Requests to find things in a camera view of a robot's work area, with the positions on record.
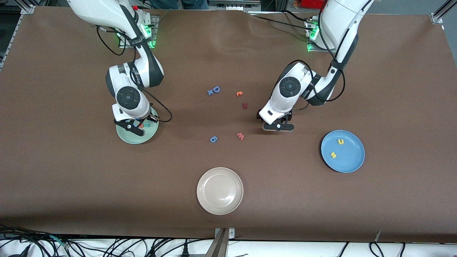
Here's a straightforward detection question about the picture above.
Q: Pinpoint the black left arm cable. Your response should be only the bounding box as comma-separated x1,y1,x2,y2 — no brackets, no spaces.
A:
277,14,346,111

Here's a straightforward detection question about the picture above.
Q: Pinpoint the teal cable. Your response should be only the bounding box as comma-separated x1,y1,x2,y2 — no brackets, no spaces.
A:
50,235,70,248

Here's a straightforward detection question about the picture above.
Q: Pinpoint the black cable at table edge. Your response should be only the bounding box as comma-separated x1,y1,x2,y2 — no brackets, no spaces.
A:
254,15,315,32
284,10,315,21

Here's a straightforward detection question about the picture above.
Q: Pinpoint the light green plate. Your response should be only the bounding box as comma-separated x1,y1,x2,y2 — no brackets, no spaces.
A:
116,107,159,145

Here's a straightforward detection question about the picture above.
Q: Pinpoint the aluminium corner profile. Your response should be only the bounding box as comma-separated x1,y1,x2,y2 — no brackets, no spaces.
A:
430,0,457,25

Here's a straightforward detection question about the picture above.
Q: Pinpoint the blue plate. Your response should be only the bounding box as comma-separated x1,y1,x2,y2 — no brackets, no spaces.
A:
320,130,365,173

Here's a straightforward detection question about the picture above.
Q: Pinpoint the looped black cable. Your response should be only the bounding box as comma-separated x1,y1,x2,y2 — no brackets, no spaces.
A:
369,242,385,257

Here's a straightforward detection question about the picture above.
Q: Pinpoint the grey metal frame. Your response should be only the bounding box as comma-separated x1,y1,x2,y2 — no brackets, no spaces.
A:
208,0,262,11

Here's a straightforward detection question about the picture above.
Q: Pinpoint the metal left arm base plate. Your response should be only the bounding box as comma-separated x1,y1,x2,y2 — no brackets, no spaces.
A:
306,18,338,53

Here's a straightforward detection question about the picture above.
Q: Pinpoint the metal bracket with profile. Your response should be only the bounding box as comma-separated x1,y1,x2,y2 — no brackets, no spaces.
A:
204,227,236,257

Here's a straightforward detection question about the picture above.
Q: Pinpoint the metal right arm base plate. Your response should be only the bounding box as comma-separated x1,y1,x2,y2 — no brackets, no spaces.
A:
119,14,158,49

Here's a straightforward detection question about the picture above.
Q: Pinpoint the long black right arm cable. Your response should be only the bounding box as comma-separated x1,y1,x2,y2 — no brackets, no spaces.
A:
96,25,138,57

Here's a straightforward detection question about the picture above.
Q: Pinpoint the aluminium table edge profile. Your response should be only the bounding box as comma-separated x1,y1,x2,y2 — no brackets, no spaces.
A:
0,3,36,70

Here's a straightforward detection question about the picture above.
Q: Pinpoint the beige plate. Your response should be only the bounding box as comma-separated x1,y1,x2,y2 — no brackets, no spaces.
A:
196,167,244,216

